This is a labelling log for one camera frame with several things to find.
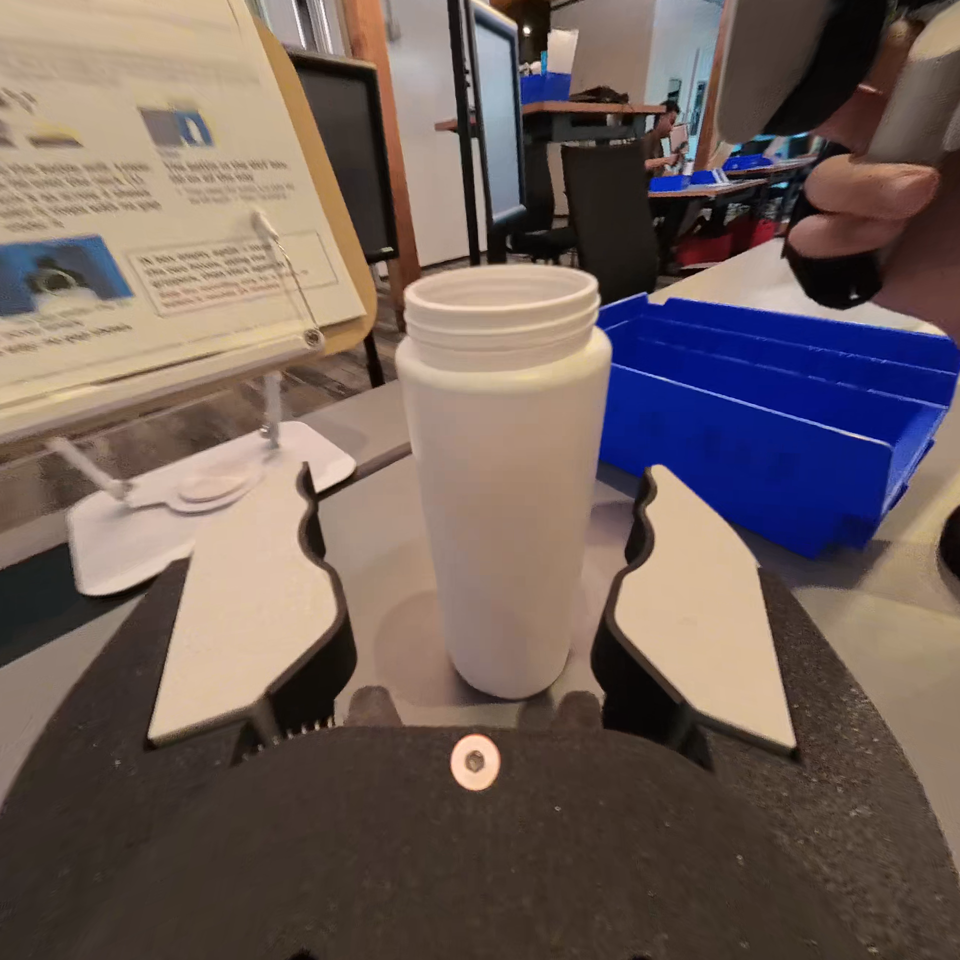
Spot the wooden post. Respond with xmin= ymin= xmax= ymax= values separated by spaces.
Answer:
xmin=341 ymin=0 xmax=423 ymax=290

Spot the black table cable cover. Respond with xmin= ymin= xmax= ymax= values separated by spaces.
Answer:
xmin=0 ymin=543 xmax=162 ymax=669

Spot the dark office chair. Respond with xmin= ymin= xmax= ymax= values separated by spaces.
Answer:
xmin=510 ymin=146 xmax=579 ymax=264

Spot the black high-back chair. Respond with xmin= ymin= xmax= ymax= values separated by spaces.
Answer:
xmin=561 ymin=141 xmax=661 ymax=290

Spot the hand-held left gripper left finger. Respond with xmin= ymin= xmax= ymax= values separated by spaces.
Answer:
xmin=146 ymin=461 xmax=357 ymax=751

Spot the white plastic bottle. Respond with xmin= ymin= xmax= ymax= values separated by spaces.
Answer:
xmin=395 ymin=264 xmax=614 ymax=700

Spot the black framed sign stand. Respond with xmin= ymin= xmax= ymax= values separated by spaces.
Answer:
xmin=447 ymin=0 xmax=530 ymax=264

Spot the metal page holder wire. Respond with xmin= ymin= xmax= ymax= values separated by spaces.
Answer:
xmin=251 ymin=210 xmax=327 ymax=351

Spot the printed instruction sheet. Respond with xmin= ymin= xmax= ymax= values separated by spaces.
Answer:
xmin=0 ymin=0 xmax=367 ymax=410

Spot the wooden standing desk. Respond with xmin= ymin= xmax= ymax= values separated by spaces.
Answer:
xmin=435 ymin=101 xmax=669 ymax=147

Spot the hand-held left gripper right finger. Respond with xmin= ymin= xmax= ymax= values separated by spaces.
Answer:
xmin=591 ymin=465 xmax=798 ymax=759

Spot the person's right hand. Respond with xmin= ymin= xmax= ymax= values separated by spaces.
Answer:
xmin=787 ymin=75 xmax=960 ymax=342

